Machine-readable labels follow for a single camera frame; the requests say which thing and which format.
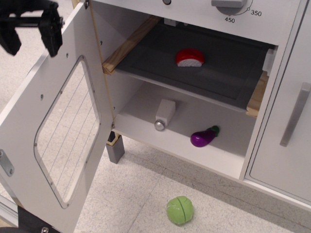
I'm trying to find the grey cabinet leg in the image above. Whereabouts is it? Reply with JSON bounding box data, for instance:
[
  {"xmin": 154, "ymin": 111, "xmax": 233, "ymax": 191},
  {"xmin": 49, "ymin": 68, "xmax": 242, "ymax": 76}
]
[{"xmin": 106, "ymin": 131, "xmax": 125, "ymax": 164}]

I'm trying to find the round oven button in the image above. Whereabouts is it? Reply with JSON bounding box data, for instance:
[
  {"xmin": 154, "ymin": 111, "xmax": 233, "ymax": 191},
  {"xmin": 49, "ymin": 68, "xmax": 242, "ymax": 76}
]
[{"xmin": 162, "ymin": 0, "xmax": 172, "ymax": 5}]

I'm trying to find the aluminium frame rail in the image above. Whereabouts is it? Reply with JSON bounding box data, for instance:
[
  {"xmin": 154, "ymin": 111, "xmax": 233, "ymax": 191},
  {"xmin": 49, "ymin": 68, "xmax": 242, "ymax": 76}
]
[{"xmin": 0, "ymin": 195, "xmax": 18, "ymax": 227}]

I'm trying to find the red white toy sushi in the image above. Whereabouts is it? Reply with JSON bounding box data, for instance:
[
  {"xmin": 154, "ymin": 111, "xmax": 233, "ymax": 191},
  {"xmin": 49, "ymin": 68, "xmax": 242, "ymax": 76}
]
[{"xmin": 175, "ymin": 48, "xmax": 205, "ymax": 67}]

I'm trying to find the green toy cabbage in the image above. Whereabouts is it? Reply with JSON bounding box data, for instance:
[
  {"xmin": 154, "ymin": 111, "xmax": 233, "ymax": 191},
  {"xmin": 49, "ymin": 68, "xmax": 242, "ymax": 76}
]
[{"xmin": 166, "ymin": 196, "xmax": 194, "ymax": 225}]

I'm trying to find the white right cabinet door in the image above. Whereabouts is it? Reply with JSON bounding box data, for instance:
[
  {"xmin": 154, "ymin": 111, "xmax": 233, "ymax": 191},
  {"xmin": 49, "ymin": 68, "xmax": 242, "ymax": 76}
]
[{"xmin": 247, "ymin": 13, "xmax": 311, "ymax": 204}]

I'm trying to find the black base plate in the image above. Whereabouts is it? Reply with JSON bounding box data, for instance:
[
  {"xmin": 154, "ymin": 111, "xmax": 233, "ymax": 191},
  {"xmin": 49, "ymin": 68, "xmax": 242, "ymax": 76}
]
[{"xmin": 17, "ymin": 206, "xmax": 60, "ymax": 233}]

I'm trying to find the white toy kitchen cabinet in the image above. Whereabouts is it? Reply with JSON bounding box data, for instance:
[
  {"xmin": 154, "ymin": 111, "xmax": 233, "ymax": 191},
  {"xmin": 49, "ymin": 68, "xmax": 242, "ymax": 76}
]
[{"xmin": 84, "ymin": 0, "xmax": 311, "ymax": 210}]

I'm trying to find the grey oven tray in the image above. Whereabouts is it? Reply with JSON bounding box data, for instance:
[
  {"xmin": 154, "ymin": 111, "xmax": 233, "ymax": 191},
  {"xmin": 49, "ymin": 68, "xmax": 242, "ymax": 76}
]
[{"xmin": 116, "ymin": 21, "xmax": 272, "ymax": 112}]

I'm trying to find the white toy salt shaker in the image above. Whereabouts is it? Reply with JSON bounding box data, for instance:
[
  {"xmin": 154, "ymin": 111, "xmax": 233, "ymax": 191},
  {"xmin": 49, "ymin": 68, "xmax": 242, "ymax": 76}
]
[{"xmin": 154, "ymin": 99, "xmax": 176, "ymax": 131}]

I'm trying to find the purple toy eggplant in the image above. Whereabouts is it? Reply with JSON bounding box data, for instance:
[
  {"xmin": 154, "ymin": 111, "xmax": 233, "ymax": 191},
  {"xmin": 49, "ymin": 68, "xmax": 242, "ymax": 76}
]
[{"xmin": 190, "ymin": 126, "xmax": 220, "ymax": 148}]

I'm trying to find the white oven door with window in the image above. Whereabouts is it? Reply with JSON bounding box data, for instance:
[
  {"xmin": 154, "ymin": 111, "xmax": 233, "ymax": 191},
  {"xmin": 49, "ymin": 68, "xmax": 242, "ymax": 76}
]
[{"xmin": 0, "ymin": 3, "xmax": 112, "ymax": 233}]

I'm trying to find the grey temperature knob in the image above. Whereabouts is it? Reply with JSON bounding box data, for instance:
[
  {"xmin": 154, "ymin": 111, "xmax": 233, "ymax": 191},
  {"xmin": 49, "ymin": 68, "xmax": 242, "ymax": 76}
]
[{"xmin": 211, "ymin": 0, "xmax": 247, "ymax": 16}]

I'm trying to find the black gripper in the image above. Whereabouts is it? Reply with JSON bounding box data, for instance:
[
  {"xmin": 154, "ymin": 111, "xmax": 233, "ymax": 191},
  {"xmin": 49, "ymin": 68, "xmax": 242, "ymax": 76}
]
[{"xmin": 0, "ymin": 0, "xmax": 64, "ymax": 57}]

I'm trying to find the silver cabinet door handle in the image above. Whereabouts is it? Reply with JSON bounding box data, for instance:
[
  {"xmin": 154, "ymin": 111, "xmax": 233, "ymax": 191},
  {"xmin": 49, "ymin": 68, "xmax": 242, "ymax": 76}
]
[{"xmin": 280, "ymin": 82, "xmax": 311, "ymax": 147}]

